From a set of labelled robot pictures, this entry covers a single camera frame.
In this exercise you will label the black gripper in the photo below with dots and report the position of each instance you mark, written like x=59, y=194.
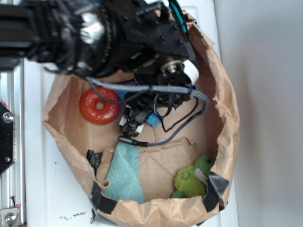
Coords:
x=177, y=73

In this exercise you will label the blue sponge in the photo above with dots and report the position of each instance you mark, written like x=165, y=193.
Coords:
x=152, y=120

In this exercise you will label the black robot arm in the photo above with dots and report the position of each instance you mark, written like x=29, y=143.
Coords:
x=96, y=38

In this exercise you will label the orange toy donut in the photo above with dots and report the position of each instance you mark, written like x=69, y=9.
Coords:
x=97, y=111

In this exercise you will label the teal cloth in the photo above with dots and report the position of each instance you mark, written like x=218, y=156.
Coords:
x=123, y=174

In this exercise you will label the brown paper bag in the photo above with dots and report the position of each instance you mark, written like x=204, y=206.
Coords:
x=88, y=149

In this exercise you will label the green plush toy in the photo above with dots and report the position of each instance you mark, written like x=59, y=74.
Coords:
x=191, y=181

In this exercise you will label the black mounting plate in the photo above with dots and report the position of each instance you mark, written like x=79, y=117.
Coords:
x=6, y=138

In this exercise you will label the aluminium frame rail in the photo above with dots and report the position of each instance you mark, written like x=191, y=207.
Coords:
x=12, y=182

